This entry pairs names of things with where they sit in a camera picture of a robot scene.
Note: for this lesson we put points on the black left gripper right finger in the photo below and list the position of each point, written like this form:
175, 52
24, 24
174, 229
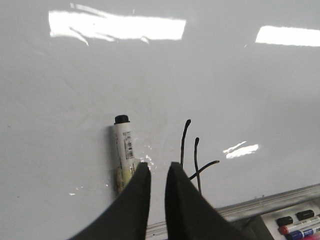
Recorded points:
188, 215

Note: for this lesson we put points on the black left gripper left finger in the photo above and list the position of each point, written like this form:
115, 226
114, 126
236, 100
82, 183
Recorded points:
127, 217

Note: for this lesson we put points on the white black-tipped whiteboard marker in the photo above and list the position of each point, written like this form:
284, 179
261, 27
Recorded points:
121, 133

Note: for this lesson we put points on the grey aluminium whiteboard tray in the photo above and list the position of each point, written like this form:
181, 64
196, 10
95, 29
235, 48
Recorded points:
257, 218

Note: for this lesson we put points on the white whiteboard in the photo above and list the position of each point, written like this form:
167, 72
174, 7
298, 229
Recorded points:
245, 72

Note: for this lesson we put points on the black capped marker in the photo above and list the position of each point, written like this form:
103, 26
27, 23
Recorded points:
284, 221
305, 214

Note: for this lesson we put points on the red capped marker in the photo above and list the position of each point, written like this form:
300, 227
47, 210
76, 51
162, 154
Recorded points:
284, 230

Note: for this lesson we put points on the white marker storage tray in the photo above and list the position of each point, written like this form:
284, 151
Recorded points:
271, 227

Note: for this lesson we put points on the blue capped marker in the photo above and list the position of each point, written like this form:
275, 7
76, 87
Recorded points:
300, 234

